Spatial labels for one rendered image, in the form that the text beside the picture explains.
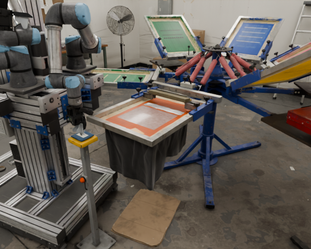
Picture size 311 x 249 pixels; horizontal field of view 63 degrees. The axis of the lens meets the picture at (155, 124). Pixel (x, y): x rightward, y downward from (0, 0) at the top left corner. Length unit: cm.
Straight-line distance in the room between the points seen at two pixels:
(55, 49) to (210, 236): 180
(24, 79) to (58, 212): 110
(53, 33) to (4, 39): 34
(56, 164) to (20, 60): 90
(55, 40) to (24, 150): 101
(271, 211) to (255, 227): 28
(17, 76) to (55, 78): 21
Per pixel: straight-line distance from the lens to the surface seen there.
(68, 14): 161
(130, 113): 192
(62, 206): 229
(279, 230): 253
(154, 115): 188
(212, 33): 636
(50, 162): 223
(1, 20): 120
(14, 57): 165
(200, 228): 234
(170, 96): 199
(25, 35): 140
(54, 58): 161
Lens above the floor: 172
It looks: 26 degrees down
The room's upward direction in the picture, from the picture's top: 1 degrees clockwise
